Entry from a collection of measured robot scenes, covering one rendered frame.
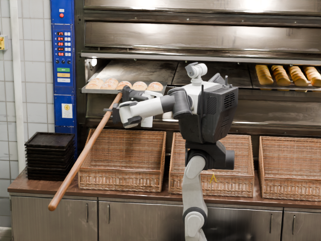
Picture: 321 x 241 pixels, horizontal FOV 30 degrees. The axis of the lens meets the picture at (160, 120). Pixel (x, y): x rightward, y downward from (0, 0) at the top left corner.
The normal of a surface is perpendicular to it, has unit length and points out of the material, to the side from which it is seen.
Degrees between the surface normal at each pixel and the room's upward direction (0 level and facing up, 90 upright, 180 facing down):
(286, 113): 70
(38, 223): 90
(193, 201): 90
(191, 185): 114
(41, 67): 90
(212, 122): 90
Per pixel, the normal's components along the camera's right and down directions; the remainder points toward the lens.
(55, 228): -0.10, 0.29
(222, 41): -0.08, -0.06
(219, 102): -0.56, 0.23
